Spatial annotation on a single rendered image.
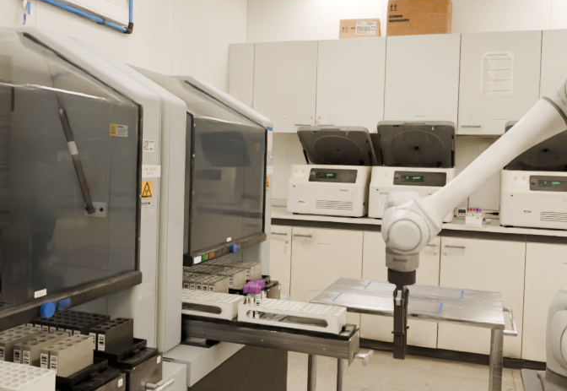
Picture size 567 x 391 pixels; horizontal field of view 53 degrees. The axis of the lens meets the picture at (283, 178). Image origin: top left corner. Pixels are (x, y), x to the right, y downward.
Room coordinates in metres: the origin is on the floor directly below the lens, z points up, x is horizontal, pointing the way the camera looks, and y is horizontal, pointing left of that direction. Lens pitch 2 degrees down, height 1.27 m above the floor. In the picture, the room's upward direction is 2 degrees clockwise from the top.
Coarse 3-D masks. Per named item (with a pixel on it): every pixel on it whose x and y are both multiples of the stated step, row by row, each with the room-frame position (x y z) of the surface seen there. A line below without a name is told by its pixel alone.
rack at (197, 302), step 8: (184, 296) 1.67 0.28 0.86; (192, 296) 1.67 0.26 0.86; (200, 296) 1.68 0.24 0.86; (208, 296) 1.67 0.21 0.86; (216, 296) 1.69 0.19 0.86; (224, 296) 1.68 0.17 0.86; (232, 296) 1.68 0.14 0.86; (240, 296) 1.69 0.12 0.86; (184, 304) 1.72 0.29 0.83; (192, 304) 1.76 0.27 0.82; (200, 304) 1.75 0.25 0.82; (208, 304) 1.63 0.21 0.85; (216, 304) 1.62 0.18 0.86; (224, 304) 1.61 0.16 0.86; (232, 304) 1.62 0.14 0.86; (184, 312) 1.66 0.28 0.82; (192, 312) 1.65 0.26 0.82; (200, 312) 1.64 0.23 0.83; (208, 312) 1.71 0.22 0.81; (216, 312) 1.71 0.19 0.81; (224, 312) 1.61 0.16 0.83; (232, 312) 1.62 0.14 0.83
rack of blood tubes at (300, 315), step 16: (240, 304) 1.60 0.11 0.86; (272, 304) 1.61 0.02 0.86; (288, 304) 1.61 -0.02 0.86; (304, 304) 1.62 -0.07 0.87; (320, 304) 1.62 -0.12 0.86; (240, 320) 1.60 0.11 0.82; (256, 320) 1.58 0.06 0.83; (272, 320) 1.57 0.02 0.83; (288, 320) 1.65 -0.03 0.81; (304, 320) 1.64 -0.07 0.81; (320, 320) 1.62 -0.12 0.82; (336, 320) 1.50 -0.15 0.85
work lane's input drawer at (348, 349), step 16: (192, 320) 1.63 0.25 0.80; (208, 320) 1.62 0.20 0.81; (224, 320) 1.61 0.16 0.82; (192, 336) 1.63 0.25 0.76; (208, 336) 1.61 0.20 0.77; (224, 336) 1.59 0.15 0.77; (240, 336) 1.58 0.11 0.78; (256, 336) 1.56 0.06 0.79; (272, 336) 1.55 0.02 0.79; (288, 336) 1.53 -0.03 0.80; (304, 336) 1.52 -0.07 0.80; (320, 336) 1.51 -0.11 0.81; (336, 336) 1.50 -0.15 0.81; (352, 336) 1.53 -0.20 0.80; (304, 352) 1.52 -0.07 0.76; (320, 352) 1.50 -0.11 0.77; (336, 352) 1.49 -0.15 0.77; (352, 352) 1.51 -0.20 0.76; (368, 352) 1.55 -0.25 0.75
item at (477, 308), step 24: (336, 288) 2.04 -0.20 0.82; (360, 288) 2.05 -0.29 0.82; (384, 288) 2.06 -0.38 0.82; (408, 288) 2.08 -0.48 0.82; (432, 288) 2.09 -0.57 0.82; (456, 288) 2.10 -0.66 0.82; (360, 312) 1.78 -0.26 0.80; (384, 312) 1.75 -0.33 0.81; (408, 312) 1.73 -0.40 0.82; (432, 312) 1.74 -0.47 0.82; (456, 312) 1.75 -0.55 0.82; (480, 312) 1.75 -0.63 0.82; (312, 360) 1.83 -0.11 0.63; (312, 384) 1.83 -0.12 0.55
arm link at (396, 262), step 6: (390, 252) 1.47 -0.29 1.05; (390, 258) 1.47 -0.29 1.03; (396, 258) 1.46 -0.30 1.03; (402, 258) 1.46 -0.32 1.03; (408, 258) 1.46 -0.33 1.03; (414, 258) 1.46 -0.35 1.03; (390, 264) 1.47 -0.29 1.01; (396, 264) 1.46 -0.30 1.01; (402, 264) 1.46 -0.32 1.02; (408, 264) 1.46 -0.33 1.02; (414, 264) 1.46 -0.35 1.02; (396, 270) 1.48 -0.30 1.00; (402, 270) 1.47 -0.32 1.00; (408, 270) 1.47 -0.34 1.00
